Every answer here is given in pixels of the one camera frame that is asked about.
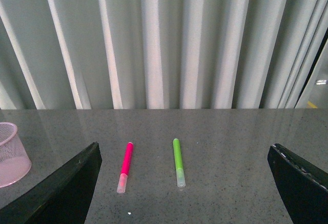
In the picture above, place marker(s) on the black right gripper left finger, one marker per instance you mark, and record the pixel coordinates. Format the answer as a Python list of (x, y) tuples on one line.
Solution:
[(63, 197)]

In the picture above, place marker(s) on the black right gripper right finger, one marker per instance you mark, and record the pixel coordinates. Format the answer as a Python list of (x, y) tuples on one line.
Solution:
[(302, 186)]

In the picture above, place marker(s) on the pink marker pen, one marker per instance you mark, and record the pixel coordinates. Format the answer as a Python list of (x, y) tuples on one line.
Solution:
[(123, 178)]

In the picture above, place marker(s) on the pink mesh pen cup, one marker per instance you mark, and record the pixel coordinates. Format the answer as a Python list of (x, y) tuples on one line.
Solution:
[(15, 163)]

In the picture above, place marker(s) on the green marker pen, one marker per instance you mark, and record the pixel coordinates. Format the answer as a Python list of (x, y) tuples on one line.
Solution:
[(180, 176)]

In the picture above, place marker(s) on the grey pleated curtain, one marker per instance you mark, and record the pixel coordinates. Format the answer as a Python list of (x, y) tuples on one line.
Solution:
[(159, 54)]

